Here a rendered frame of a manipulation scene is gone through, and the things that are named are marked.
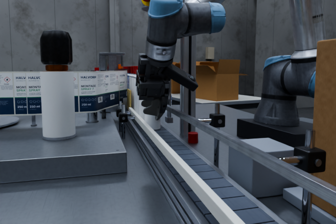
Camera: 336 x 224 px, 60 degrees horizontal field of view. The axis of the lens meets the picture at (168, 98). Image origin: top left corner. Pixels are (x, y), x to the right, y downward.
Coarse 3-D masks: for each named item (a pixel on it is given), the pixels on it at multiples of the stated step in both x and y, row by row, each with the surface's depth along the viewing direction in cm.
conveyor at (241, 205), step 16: (160, 128) 95; (176, 144) 75; (192, 160) 62; (176, 176) 53; (208, 176) 53; (192, 192) 46; (224, 192) 46; (240, 192) 46; (240, 208) 41; (256, 208) 41
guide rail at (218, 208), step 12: (132, 108) 116; (156, 144) 67; (168, 156) 57; (180, 168) 49; (192, 180) 43; (204, 192) 38; (204, 204) 38; (216, 204) 35; (216, 216) 35; (228, 216) 32
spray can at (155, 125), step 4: (144, 116) 92; (148, 116) 90; (152, 116) 90; (144, 120) 92; (148, 120) 90; (152, 120) 90; (156, 120) 91; (148, 124) 91; (152, 124) 90; (156, 124) 91; (152, 128) 90; (156, 128) 91
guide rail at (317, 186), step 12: (168, 108) 86; (192, 120) 65; (216, 132) 53; (228, 144) 48; (240, 144) 44; (252, 156) 41; (264, 156) 38; (276, 168) 36; (288, 168) 33; (300, 180) 31; (312, 180) 30; (312, 192) 30; (324, 192) 28
